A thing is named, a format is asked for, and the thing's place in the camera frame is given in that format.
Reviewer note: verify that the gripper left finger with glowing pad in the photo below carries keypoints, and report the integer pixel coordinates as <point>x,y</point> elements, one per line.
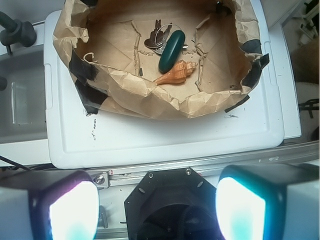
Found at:
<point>48,205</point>

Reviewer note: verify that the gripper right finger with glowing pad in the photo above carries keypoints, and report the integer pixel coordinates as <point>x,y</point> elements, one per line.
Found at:
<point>269,202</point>

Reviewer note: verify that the dark green plastic pickle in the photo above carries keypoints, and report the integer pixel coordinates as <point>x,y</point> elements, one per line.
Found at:
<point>171,51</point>

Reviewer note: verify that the white plastic bin lid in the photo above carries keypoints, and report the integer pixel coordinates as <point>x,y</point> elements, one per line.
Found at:
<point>77,139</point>

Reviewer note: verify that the clear plastic container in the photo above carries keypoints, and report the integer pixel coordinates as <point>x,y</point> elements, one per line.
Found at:
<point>23,96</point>

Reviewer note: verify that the orange conch seashell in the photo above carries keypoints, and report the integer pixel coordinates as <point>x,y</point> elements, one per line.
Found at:
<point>178,74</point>

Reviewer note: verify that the grey clamp knob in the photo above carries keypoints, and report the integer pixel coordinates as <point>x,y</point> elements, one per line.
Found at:
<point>16,31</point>

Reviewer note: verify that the crumpled brown paper liner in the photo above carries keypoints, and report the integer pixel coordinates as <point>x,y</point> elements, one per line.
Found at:
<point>101,42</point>

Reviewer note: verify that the bunch of metal keys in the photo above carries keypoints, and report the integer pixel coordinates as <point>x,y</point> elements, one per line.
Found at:
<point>157,40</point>

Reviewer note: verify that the black octagonal mount plate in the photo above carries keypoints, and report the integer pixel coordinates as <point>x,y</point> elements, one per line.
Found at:
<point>175,204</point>

